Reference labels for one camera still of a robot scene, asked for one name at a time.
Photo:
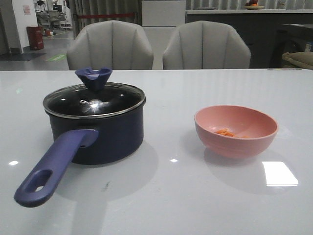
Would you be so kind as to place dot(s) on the glass lid with blue knob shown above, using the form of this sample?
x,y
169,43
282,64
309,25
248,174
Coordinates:
x,y
95,97

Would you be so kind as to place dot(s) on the pink bowl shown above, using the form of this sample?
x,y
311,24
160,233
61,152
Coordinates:
x,y
241,120

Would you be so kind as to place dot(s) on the left grey upholstered chair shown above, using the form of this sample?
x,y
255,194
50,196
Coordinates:
x,y
114,44

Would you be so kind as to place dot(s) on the dark counter with white top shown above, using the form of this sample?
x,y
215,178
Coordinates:
x,y
257,28

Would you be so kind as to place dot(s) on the grey upholstered chair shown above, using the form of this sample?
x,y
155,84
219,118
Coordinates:
x,y
114,44
205,45

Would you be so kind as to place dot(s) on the beige cushion at right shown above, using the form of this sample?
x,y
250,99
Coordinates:
x,y
302,60

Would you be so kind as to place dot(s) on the red barrier belt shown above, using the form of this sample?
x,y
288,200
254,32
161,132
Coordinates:
x,y
104,16

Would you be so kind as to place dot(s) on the orange diced ham pieces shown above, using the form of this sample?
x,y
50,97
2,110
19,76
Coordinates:
x,y
229,133

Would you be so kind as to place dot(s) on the dark floor mat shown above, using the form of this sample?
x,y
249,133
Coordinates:
x,y
20,57

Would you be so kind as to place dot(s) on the fruit plate on counter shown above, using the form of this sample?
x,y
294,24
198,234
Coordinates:
x,y
253,5

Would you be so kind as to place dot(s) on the red bin in background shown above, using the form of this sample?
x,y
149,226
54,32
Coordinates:
x,y
35,37

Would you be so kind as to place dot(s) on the right grey upholstered chair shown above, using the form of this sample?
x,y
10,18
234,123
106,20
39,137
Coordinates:
x,y
205,45

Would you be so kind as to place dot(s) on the white cabinet behind chairs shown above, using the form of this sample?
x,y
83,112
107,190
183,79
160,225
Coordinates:
x,y
159,19

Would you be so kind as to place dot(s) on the dark blue saucepan with handle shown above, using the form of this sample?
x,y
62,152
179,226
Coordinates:
x,y
81,141

